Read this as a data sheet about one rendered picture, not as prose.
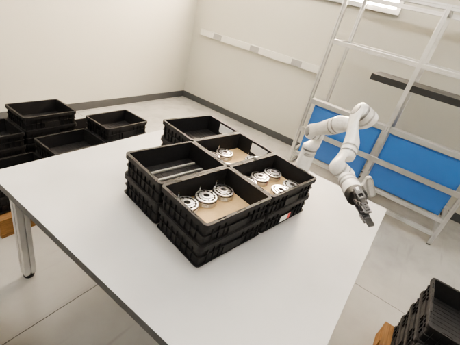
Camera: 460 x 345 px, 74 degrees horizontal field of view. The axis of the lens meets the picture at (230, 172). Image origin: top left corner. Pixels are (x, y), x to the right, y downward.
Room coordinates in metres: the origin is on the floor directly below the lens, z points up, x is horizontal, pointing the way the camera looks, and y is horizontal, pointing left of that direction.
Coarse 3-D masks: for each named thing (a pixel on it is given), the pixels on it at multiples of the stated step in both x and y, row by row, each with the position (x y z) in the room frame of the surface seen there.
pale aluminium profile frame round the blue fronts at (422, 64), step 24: (384, 0) 3.85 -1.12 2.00; (408, 0) 3.12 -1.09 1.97; (336, 24) 3.37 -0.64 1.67; (360, 48) 3.22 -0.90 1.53; (432, 48) 3.55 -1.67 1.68; (336, 72) 3.95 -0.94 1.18; (456, 72) 3.41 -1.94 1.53; (312, 96) 3.36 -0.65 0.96; (408, 96) 3.56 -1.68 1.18; (336, 144) 3.13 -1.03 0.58; (384, 192) 2.85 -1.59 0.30; (456, 192) 2.59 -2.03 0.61; (432, 216) 2.62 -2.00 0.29; (432, 240) 2.57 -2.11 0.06
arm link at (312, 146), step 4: (316, 136) 1.72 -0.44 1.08; (320, 136) 1.73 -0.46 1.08; (312, 140) 1.78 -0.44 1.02; (316, 140) 1.75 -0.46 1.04; (320, 140) 1.73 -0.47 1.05; (304, 144) 1.75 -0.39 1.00; (308, 144) 1.74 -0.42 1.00; (312, 144) 1.74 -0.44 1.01; (316, 144) 1.74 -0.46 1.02; (304, 148) 1.74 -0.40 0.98; (308, 148) 1.72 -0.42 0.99; (312, 148) 1.72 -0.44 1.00; (316, 148) 1.73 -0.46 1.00; (312, 152) 1.72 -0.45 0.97
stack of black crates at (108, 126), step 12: (96, 120) 2.30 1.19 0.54; (108, 120) 2.41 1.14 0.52; (120, 120) 2.52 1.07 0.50; (132, 120) 2.51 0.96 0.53; (144, 120) 2.43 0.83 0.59; (96, 132) 2.17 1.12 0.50; (108, 132) 2.10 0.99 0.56; (120, 132) 2.20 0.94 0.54; (132, 132) 2.30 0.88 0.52; (144, 132) 2.42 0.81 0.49
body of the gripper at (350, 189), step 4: (348, 188) 1.01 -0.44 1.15; (352, 188) 1.00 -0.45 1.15; (344, 192) 1.02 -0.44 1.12; (348, 192) 0.99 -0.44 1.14; (352, 192) 0.99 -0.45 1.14; (364, 192) 0.99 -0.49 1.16; (348, 196) 0.99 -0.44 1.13; (352, 196) 0.99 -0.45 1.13; (356, 196) 0.96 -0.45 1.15; (360, 196) 0.96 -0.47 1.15; (348, 200) 0.99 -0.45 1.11; (352, 200) 0.99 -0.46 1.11; (352, 204) 0.99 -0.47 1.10; (360, 208) 0.94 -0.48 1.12
